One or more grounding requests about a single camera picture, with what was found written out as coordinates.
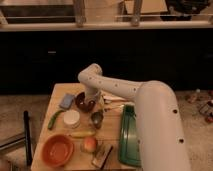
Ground blue sponge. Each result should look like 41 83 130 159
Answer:
59 94 75 110

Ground white lidded jar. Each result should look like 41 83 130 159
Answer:
63 110 80 128

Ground yellow banana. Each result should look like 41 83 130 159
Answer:
70 130 96 138

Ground dark red bowl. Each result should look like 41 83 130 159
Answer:
75 92 96 112

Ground green cucumber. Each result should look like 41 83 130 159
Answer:
47 110 64 130

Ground black pole stand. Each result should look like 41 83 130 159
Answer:
23 111 33 166

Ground orange bowl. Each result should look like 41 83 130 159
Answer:
41 134 74 168

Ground green tray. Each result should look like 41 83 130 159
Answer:
118 105 141 167

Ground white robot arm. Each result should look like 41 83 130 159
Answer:
78 63 191 171

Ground orange peach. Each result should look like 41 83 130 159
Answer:
83 137 98 153

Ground metal measuring cup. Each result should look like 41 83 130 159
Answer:
91 112 104 129

